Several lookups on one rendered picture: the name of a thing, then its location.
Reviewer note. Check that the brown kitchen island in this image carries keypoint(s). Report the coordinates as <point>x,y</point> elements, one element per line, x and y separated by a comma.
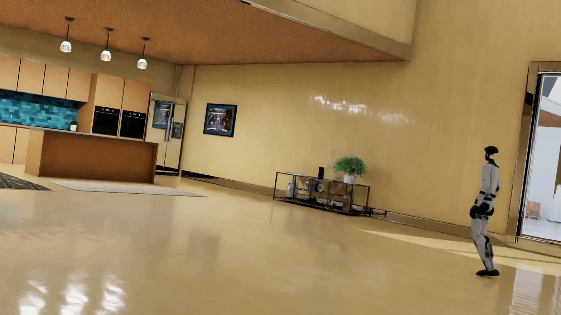
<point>91,157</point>

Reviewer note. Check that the green potted plant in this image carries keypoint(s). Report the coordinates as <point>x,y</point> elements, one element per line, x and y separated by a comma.
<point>350,166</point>

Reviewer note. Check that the small potted plant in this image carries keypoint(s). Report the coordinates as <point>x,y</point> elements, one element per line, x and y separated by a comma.
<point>73,125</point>

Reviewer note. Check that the wooden upper kitchen cabinets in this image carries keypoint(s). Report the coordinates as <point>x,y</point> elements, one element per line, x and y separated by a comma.
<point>36,77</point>

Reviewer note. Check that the framed wall picture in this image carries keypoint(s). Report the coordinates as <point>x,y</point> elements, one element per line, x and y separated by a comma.
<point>219,119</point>

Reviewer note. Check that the white humanoid robot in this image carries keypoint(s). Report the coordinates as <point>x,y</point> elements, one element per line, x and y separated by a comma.
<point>488,187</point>

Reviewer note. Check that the white ceramic vase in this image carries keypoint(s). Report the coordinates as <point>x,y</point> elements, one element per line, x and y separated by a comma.
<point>290,188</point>

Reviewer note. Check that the black box on table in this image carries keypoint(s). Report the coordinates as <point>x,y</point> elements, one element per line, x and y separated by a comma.
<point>320,172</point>

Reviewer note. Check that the stainless steel refrigerator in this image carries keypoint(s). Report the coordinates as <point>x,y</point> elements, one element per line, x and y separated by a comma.
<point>165,134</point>

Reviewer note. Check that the black wall oven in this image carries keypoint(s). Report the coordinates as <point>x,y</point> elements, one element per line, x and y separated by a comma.
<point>105,121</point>
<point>132,124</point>

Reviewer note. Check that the black metal console table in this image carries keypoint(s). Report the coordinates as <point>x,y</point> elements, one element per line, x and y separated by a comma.
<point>321,191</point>

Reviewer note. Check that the white pendant lamp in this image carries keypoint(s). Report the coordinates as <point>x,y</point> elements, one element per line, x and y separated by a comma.
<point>105,53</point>
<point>142,62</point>
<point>65,45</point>

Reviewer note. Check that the grey floor mat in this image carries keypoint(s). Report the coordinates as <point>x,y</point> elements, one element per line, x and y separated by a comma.
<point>124,189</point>

